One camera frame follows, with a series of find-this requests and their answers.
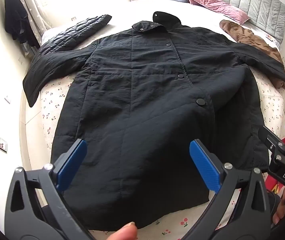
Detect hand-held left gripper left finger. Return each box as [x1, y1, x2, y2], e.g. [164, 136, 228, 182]
[5, 138, 95, 240]

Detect bed with white sheet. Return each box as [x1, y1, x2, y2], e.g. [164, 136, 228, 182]
[20, 0, 285, 240]

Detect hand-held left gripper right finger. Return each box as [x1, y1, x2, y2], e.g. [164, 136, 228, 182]
[180, 139, 273, 240]

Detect red object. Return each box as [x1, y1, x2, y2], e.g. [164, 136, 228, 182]
[266, 130, 285, 194]

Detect person's right hand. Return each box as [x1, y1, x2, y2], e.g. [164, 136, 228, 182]
[272, 187, 285, 226]

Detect dark hanging clothes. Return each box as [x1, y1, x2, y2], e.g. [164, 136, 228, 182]
[4, 0, 41, 53]

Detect grey padded headboard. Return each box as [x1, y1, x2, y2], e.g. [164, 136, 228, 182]
[197, 0, 285, 43]

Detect brown garment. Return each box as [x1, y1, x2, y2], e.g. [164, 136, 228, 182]
[219, 20, 285, 90]

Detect cherry print bedsheet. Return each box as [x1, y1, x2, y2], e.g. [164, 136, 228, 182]
[40, 75, 285, 240]

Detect black quilted down jacket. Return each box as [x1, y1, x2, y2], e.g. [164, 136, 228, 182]
[36, 14, 112, 55]

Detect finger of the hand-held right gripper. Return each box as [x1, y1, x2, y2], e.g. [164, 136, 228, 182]
[259, 125, 283, 150]

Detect person's left hand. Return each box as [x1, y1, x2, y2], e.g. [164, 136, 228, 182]
[107, 221, 138, 240]

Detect black long coat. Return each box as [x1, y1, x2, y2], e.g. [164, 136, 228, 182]
[23, 11, 285, 230]

